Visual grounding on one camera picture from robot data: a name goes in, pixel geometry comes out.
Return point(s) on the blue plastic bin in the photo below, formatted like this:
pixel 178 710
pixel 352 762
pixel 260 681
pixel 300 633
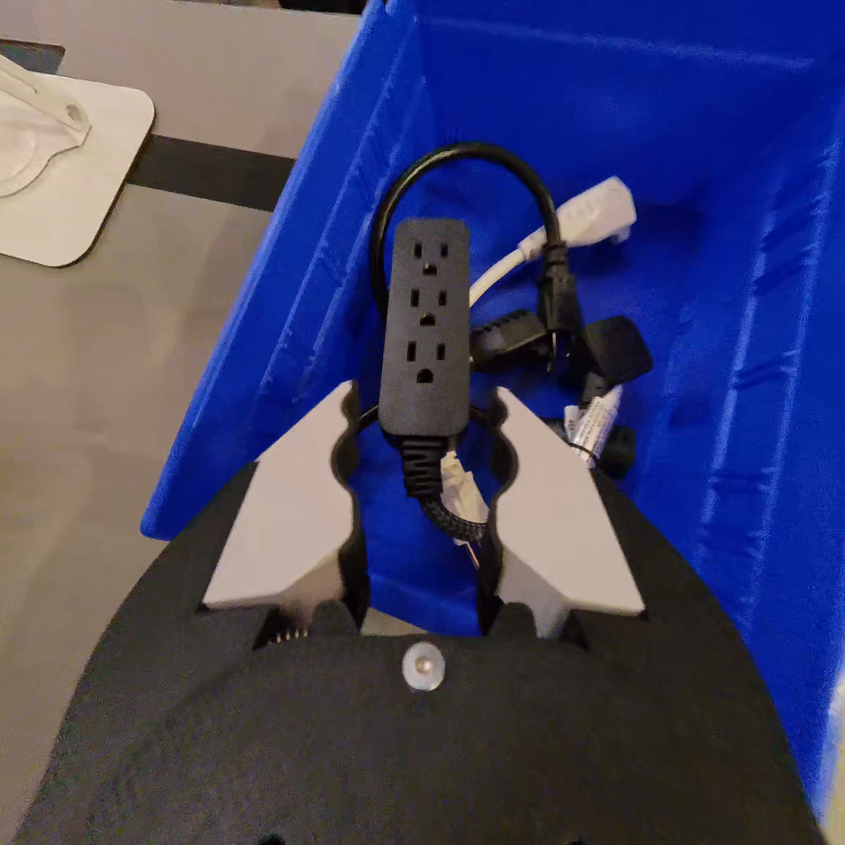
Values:
pixel 660 99

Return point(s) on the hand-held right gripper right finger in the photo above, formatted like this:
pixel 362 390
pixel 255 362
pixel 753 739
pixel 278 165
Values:
pixel 561 528

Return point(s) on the white warning label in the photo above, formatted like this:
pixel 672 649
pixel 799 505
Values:
pixel 591 422

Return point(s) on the black power strip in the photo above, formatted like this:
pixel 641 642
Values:
pixel 426 317

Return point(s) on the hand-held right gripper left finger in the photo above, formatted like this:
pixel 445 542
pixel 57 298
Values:
pixel 290 515

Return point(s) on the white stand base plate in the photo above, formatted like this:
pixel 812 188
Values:
pixel 99 218

